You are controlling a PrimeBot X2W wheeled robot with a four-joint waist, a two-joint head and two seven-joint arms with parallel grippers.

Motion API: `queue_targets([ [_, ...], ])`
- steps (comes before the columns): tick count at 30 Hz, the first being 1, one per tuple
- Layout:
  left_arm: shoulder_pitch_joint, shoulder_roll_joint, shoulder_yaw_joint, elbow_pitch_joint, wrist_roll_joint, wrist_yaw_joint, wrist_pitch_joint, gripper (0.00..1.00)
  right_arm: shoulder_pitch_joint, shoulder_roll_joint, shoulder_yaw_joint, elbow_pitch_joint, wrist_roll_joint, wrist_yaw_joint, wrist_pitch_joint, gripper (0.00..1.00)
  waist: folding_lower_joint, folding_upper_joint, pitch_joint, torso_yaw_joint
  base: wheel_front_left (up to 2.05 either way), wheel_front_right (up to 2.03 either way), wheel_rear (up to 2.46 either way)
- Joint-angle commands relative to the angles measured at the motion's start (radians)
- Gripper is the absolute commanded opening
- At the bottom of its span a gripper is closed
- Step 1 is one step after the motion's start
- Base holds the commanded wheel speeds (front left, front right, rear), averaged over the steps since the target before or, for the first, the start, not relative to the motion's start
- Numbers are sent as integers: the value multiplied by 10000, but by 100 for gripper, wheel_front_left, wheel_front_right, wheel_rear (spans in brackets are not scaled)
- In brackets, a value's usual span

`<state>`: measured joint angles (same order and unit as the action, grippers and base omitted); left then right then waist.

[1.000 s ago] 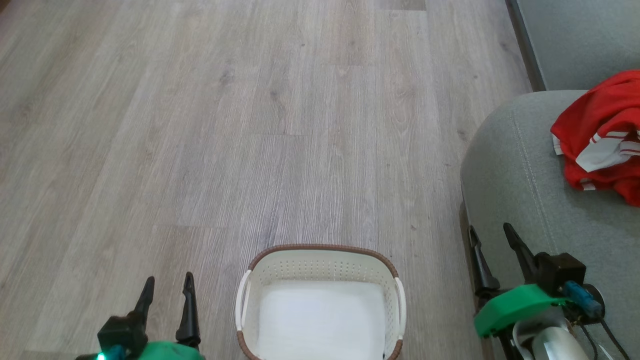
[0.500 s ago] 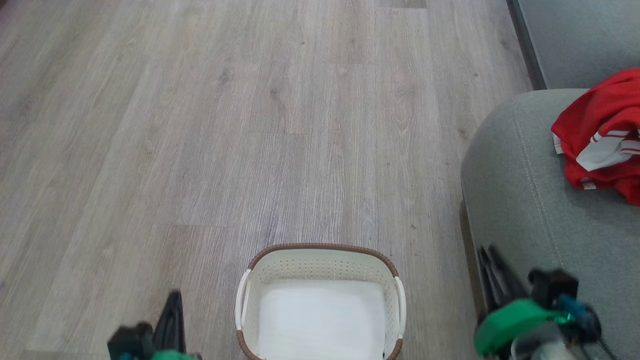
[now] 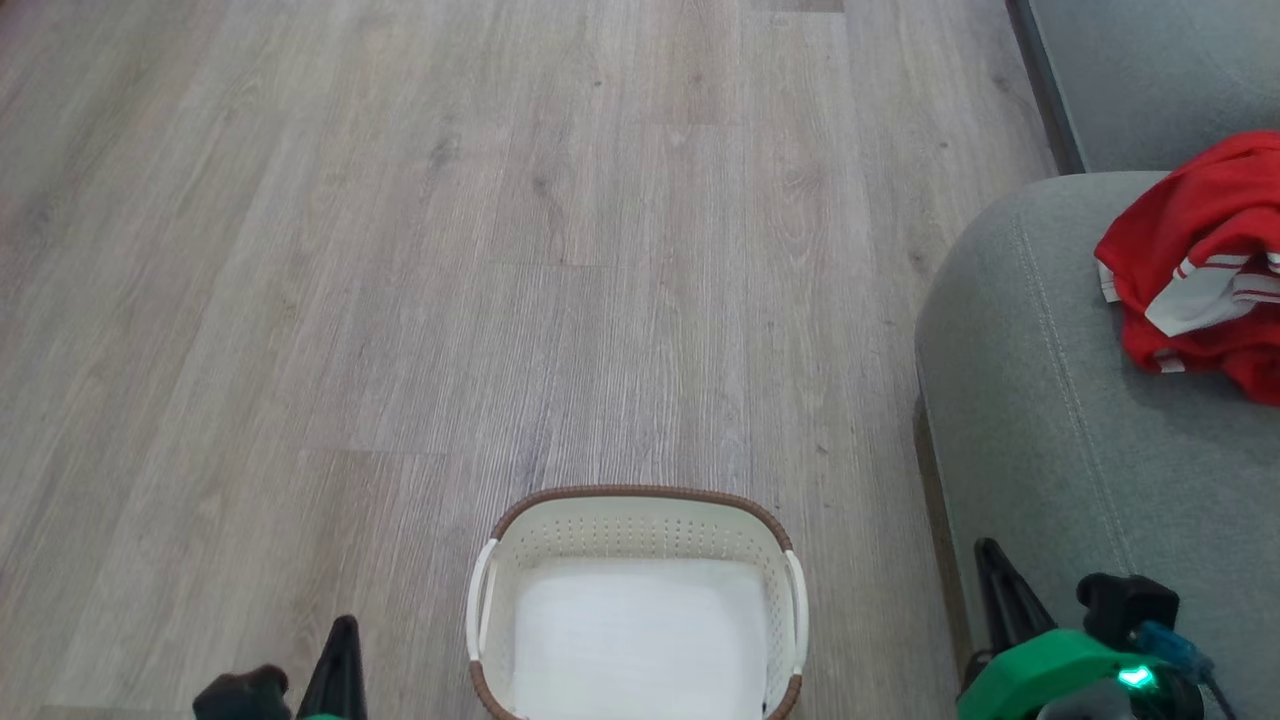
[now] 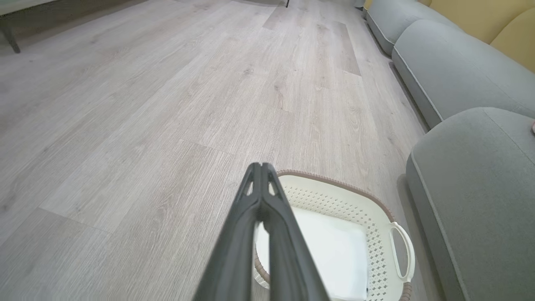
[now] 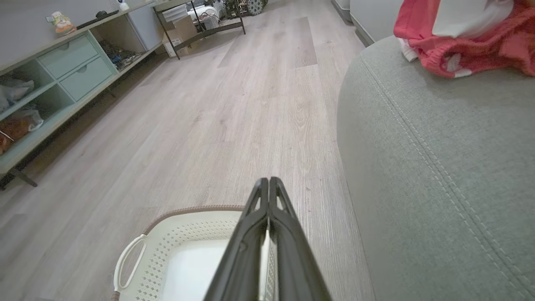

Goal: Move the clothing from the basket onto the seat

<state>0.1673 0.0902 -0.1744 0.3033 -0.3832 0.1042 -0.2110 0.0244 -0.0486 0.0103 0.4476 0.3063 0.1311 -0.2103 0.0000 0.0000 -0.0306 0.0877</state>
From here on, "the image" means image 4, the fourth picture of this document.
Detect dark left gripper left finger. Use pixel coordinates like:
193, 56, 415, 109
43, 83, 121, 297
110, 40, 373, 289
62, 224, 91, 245
192, 163, 263, 301

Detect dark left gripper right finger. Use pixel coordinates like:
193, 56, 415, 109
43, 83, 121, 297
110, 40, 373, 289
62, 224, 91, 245
262, 163, 331, 301

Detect white basket liner cloth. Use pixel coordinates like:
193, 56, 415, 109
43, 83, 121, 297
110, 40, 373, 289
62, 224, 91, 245
255, 207, 371, 301

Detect white laundry basket brown rim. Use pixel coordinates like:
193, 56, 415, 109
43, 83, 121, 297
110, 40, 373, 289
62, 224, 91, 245
252, 169, 416, 301

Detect grey sofa seat cushion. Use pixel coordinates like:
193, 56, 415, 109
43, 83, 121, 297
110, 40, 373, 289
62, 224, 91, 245
406, 107, 535, 301
392, 19, 535, 129
366, 0, 462, 56

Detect yellow sofa back cushion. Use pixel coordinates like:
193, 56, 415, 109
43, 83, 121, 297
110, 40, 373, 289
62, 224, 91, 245
490, 18, 535, 74
430, 0, 535, 45

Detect low table with dark leg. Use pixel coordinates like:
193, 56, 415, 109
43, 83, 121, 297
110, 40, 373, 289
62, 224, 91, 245
0, 0, 57, 54

